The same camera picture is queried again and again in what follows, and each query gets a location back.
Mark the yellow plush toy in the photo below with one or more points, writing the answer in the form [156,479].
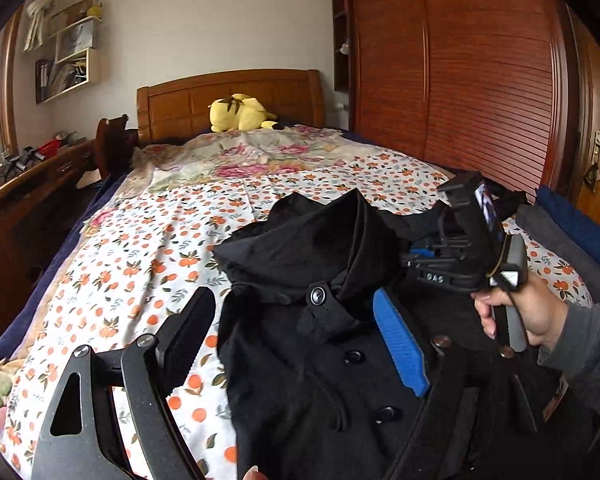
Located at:
[237,112]

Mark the person's right forearm grey sleeve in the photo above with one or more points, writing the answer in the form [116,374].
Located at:
[585,350]

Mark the pink floral blanket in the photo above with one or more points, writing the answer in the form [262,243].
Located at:
[240,157]

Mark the folded grey cloth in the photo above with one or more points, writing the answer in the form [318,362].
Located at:
[560,250]

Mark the black coat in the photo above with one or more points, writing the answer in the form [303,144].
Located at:
[300,360]

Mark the white wall shelf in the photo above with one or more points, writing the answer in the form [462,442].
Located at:
[75,60]

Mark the red box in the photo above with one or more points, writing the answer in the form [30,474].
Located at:
[48,147]

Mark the dark wooden chair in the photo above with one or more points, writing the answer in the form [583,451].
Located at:
[112,145]

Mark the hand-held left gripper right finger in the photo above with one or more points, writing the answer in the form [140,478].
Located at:
[400,345]

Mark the wooden bed headboard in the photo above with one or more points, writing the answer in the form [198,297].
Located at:
[180,105]

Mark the hanging keys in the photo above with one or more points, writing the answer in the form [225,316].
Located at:
[591,176]

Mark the folded blue cloth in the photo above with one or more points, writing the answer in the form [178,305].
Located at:
[580,225]

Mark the red-brown slatted wardrobe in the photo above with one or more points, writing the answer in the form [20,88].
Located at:
[480,70]

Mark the orange print bed sheet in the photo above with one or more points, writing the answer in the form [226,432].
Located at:
[145,260]

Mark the person's right hand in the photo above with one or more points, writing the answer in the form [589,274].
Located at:
[535,310]

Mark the small yellow figure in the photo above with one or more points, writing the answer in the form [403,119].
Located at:
[95,9]

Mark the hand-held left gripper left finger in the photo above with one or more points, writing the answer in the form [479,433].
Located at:
[192,330]

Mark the white ribbon bow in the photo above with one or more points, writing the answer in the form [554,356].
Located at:
[42,7]

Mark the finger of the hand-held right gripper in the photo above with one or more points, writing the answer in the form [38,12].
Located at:
[422,252]

